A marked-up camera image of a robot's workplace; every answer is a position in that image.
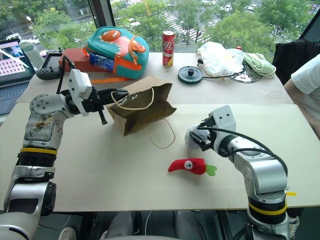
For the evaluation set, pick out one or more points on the red drink can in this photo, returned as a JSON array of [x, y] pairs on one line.
[[168, 48]]

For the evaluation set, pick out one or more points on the dark green round base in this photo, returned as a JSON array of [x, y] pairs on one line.
[[190, 75]]

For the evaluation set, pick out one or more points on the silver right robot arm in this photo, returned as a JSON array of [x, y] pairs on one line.
[[262, 172]]

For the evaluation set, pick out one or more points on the black garment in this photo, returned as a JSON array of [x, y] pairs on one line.
[[290, 55]]

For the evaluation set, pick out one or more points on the teal dinosaur backpack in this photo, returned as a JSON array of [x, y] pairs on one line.
[[120, 47]]

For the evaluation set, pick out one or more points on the dark window frame post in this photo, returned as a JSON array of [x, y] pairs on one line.
[[100, 13]]

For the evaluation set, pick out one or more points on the yellow tape strip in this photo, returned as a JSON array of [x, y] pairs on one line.
[[291, 193]]

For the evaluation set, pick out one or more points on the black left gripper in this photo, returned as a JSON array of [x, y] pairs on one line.
[[95, 101]]

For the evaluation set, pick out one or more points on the grey rounded shape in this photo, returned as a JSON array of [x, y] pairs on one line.
[[121, 225]]

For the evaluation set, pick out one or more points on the person in white shirt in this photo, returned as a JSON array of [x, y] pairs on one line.
[[306, 85]]

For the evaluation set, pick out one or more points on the light green cloth pouch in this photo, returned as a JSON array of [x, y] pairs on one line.
[[260, 65]]

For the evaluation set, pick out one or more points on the silver round tray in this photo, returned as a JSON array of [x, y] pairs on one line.
[[246, 76]]

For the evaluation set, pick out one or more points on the black remote controller with screen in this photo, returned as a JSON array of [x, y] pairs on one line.
[[50, 66]]

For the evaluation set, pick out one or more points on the white mint bottle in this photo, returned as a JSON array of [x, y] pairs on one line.
[[32, 55]]

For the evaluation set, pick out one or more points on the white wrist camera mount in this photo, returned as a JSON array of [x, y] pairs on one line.
[[79, 87], [223, 117]]

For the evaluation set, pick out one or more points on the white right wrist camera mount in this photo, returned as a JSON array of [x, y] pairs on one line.
[[223, 117]]

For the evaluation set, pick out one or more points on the red chili plush toy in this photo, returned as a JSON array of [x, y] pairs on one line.
[[187, 166]]

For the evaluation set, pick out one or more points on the white shoe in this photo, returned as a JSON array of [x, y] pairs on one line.
[[67, 233]]

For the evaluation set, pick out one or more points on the blue snack packet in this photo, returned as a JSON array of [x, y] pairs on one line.
[[102, 61]]

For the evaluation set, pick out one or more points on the red brown box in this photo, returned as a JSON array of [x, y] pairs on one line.
[[72, 60]]

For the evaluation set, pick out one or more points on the grey white plush toy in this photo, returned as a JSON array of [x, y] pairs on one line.
[[193, 142]]

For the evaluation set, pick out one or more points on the open laptop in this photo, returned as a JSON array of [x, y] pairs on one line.
[[12, 72]]

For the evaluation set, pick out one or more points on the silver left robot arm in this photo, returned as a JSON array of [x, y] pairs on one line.
[[37, 130]]

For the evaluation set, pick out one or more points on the white plastic bag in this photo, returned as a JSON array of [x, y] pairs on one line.
[[217, 57]]

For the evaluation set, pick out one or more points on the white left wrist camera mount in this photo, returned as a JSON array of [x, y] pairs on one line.
[[79, 87]]

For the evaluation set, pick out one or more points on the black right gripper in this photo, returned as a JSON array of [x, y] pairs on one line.
[[209, 141]]

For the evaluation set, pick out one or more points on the brown paper bag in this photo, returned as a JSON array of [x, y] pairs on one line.
[[140, 110]]

